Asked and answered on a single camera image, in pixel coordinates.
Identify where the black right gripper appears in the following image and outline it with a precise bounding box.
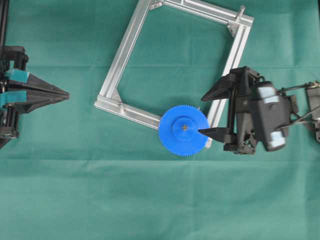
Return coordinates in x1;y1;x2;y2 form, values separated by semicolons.
198;66;260;154

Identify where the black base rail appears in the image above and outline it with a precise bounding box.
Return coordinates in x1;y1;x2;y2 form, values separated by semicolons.
0;0;10;48

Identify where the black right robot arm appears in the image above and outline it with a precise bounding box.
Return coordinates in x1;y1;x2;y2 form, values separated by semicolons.
199;66;320;155

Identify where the aluminium extrusion frame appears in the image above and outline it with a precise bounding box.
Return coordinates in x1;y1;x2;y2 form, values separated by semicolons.
92;0;258;151

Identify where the green table cloth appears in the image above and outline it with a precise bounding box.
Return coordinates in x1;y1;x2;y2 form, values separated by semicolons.
0;0;320;240

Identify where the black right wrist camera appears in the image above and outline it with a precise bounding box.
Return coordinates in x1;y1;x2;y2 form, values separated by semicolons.
249;81;291;152

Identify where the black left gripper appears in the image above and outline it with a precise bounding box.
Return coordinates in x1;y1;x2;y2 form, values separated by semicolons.
0;46;70;139

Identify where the blue plastic gear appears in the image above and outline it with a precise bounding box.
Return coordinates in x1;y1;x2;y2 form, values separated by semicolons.
157;104;209;157

